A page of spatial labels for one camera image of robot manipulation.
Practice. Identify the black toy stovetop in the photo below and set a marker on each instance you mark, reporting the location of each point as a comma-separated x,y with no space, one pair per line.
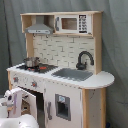
41,68

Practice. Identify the black toy faucet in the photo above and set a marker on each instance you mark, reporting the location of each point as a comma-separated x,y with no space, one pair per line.
82,61

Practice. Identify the white microwave door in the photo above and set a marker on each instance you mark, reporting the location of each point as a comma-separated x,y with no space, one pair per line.
73,24

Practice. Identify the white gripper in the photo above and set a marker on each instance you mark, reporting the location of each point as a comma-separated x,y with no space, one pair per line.
10,103

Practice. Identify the grey range hood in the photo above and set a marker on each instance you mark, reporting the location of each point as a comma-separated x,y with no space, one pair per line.
40,27

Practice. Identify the grey toy sink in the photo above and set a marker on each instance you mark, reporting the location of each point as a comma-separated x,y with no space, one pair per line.
73,74

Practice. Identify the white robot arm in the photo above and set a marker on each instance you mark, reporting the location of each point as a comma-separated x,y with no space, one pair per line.
24,121

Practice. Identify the white oven door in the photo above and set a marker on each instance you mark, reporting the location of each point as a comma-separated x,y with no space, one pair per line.
28,105

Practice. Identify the wooden toy kitchen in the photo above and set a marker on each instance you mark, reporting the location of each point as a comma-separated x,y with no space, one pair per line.
62,50

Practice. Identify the small metal pot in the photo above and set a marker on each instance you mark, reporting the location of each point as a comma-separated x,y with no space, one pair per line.
31,61

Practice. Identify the red right stove knob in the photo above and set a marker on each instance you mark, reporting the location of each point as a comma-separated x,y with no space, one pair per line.
34,84

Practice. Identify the white cabinet door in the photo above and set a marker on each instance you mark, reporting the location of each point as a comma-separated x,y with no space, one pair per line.
63,106

